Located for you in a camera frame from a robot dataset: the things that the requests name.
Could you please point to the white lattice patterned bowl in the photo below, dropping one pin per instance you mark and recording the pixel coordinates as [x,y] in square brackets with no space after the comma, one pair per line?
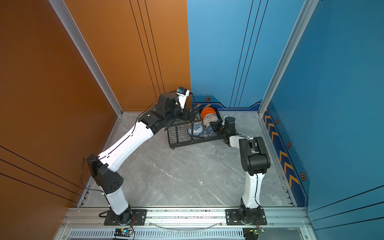
[210,118]

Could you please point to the orange plastic bowl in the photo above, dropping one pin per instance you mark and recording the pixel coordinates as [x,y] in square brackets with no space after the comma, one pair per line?
[207,111]

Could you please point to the dark blue patterned bowl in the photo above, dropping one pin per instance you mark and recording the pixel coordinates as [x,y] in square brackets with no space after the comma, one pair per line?
[210,130]

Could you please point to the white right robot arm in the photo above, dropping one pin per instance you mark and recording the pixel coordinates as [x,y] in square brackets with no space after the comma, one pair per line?
[255,161]

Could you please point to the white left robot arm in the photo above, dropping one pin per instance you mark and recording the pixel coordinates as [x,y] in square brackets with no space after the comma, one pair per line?
[168,108]

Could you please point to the circuit board right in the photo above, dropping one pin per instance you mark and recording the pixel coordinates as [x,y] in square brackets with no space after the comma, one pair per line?
[252,233]

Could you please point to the green circuit board left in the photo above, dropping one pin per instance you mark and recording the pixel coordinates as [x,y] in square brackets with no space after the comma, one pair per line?
[124,234]

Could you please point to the black wire dish rack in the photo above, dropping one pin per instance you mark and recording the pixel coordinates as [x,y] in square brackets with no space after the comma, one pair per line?
[178,136]

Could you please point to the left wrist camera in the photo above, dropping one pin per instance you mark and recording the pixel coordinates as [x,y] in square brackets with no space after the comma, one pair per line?
[182,94]

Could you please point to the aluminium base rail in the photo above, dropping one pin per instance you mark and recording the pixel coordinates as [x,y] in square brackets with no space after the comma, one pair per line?
[185,223]

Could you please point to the aluminium corner post right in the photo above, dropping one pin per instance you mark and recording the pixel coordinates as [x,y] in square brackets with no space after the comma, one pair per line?
[292,43]

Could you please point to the aluminium corner post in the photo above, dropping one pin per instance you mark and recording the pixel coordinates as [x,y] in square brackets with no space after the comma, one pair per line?
[76,36]
[292,43]

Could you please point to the aluminium corner post left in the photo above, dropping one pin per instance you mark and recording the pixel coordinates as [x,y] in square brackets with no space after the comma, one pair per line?
[76,36]

